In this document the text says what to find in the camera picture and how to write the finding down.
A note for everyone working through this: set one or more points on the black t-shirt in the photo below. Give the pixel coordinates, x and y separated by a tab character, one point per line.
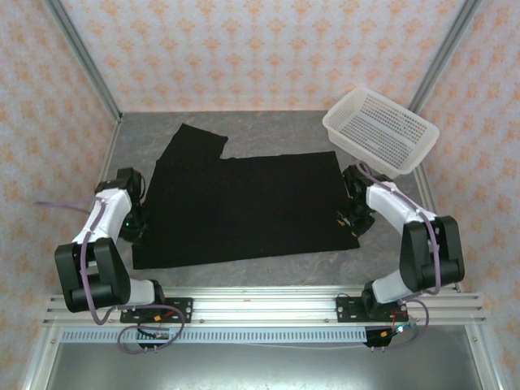
243	203

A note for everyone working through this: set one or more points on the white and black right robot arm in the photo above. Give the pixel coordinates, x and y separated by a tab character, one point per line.
392	203

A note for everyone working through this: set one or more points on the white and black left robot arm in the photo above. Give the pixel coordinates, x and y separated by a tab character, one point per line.
107	215

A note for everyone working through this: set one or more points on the white perforated plastic basket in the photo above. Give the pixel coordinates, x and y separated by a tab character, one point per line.
378	130

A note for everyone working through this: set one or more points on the small circuit board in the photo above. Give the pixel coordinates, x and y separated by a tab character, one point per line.
161	335
402	328

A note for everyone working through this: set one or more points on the grey metal panel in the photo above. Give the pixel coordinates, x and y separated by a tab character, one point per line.
264	367

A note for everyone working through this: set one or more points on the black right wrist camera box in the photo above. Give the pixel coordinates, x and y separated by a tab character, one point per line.
354	180

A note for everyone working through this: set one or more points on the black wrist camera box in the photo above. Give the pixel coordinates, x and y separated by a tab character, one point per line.
354	180
130	178

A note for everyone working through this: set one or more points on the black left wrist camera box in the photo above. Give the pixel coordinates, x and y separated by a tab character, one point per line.
130	178

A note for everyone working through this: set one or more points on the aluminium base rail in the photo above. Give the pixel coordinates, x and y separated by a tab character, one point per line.
264	306

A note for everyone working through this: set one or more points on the aluminium frame post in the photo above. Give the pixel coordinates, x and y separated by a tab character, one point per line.
443	53
83	57

